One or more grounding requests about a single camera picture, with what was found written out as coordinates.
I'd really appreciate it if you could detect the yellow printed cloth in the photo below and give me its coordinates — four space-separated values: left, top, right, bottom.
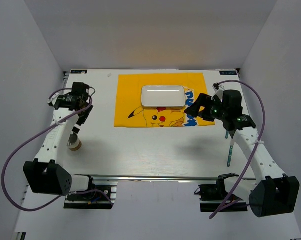
114 72 215 128

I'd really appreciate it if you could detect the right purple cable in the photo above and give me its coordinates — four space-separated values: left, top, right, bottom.
209 79 267 220

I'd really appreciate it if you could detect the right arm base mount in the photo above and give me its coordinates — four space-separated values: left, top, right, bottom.
194 173 248 213

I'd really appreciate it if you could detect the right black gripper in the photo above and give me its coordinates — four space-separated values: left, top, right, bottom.
184 93 228 122

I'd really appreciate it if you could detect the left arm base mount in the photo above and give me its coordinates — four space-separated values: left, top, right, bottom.
63 179 118 210

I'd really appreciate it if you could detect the knife with teal handle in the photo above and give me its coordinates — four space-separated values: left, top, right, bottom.
227 139 235 168

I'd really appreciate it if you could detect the left blue corner label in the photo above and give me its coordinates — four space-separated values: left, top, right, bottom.
70 69 88 75

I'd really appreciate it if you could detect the right blue corner label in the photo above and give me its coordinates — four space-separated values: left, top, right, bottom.
219 71 238 76

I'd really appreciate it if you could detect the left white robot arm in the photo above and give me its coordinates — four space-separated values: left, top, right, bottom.
23 82 96 200

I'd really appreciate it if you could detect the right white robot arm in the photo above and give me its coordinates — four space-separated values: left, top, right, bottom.
185 90 300 218

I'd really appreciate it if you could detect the cup with wooden base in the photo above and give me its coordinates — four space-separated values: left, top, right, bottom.
67 133 82 152

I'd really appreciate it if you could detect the white rectangular plate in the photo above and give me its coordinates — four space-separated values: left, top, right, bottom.
141 85 186 108

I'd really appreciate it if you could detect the blue corner label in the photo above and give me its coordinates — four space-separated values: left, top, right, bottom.
219 71 238 76
70 69 88 75

